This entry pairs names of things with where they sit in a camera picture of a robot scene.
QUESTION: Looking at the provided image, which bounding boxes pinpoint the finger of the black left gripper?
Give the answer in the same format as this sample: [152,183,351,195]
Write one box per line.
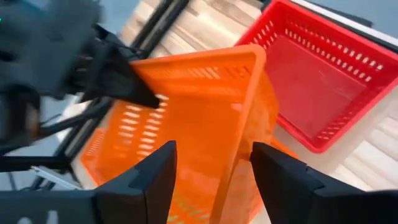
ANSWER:
[86,24,161,110]

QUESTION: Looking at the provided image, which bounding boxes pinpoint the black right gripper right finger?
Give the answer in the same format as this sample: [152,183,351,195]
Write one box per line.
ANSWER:
[249,142,368,224]

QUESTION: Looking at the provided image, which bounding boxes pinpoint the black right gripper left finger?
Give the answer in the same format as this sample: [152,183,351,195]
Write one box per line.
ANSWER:
[93,140,178,224]

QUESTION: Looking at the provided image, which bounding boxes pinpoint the orange plastic basket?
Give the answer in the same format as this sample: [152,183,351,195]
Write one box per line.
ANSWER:
[105,43,280,224]
[79,123,299,224]

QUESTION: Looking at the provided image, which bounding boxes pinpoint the red plastic basket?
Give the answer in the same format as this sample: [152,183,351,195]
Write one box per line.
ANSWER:
[234,0,398,154]

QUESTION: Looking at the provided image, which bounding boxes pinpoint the black aluminium table frame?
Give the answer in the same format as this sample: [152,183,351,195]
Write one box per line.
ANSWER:
[29,0,191,192]

